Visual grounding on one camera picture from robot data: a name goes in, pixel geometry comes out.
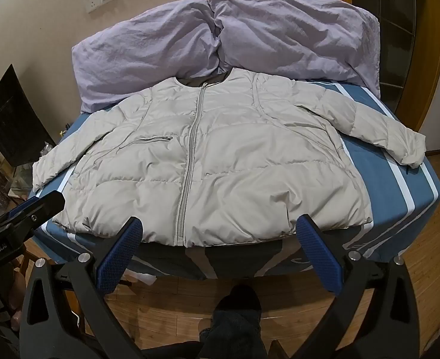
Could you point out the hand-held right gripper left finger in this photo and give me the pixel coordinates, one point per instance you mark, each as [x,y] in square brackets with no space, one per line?
[118,256]

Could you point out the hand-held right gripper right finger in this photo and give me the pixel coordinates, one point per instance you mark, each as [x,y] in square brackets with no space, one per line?
[321,256]

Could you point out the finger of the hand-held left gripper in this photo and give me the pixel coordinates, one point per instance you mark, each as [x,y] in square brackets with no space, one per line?
[42,209]

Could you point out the beige puffer jacket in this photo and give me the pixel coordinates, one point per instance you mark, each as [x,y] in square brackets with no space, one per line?
[212,157]

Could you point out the person's left hand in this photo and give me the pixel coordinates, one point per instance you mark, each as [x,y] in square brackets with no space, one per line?
[14,295]

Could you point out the black flat screen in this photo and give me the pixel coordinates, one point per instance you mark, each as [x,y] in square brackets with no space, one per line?
[14,123]

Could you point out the bed with blue striped sheet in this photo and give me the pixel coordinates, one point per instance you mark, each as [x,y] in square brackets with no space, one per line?
[373,164]

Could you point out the person's foot in dark sock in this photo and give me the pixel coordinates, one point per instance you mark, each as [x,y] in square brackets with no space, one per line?
[235,318]

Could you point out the lilac pillow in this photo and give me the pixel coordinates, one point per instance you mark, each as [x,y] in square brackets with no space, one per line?
[141,52]

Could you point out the lavender quilt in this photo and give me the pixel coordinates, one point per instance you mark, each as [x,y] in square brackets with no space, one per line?
[291,33]

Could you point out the dark glass door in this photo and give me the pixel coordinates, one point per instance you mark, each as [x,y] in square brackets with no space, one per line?
[396,26]

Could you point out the white wall socket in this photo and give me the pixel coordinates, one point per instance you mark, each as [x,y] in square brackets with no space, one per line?
[92,3]

